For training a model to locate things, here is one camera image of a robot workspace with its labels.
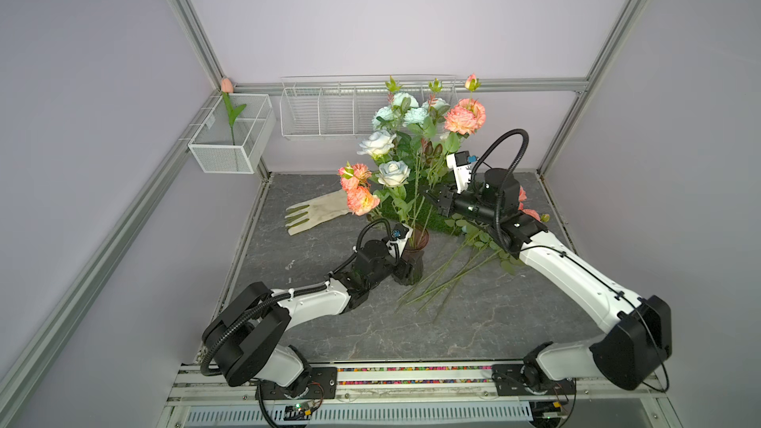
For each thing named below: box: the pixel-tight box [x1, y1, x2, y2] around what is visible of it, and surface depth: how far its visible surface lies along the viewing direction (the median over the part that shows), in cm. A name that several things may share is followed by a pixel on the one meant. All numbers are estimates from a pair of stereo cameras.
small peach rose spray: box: [338, 74, 487, 217], surface depth 66 cm
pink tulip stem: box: [220, 77, 247, 146], surface depth 91 cm
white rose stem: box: [355, 128, 397, 160], surface depth 66 cm
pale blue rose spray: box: [371, 76, 450, 150], surface depth 75 cm
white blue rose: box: [376, 160, 411, 188], surface depth 66 cm
